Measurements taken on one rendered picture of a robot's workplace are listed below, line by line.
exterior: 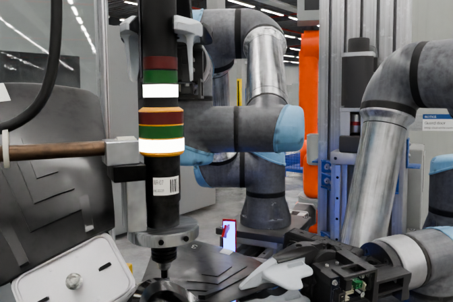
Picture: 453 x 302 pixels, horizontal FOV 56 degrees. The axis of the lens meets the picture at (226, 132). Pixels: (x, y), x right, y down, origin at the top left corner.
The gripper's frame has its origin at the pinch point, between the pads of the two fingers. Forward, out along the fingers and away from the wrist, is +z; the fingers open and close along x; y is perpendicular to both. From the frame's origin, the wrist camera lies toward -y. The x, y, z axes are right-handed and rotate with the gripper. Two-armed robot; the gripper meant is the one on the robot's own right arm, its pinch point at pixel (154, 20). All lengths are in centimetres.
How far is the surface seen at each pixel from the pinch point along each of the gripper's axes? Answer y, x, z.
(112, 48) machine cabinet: -43, 109, -372
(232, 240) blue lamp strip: 32.5, -6.7, -35.5
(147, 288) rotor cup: 21.9, -0.5, 7.7
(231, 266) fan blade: 30.0, -6.7, -17.1
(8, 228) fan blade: 18.6, 12.9, 2.7
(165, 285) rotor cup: 22.6, -1.5, 5.4
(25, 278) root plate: 22.4, 10.6, 4.5
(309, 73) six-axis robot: -19, -85, -406
